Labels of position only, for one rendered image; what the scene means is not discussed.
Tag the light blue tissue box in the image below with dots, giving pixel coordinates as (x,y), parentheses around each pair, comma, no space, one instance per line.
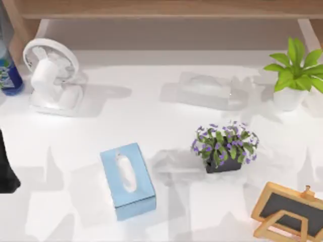
(128,176)

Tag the purple flowers in dark pot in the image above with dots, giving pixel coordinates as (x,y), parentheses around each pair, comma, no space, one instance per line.
(224,148)

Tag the green plant in white pot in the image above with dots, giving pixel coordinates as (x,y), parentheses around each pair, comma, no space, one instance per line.
(295,73)

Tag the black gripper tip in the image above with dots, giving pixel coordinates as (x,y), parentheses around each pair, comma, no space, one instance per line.
(7,174)

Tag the blue and clear bottle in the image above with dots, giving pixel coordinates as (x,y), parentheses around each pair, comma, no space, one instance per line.
(7,75)

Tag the wooden shelf unit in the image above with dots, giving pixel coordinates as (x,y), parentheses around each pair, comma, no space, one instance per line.
(161,15)

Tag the wooden framed blackboard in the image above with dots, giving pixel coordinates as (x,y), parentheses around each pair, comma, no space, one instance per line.
(287,214)

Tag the white desk fan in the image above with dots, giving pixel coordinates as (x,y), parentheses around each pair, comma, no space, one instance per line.
(50,75)

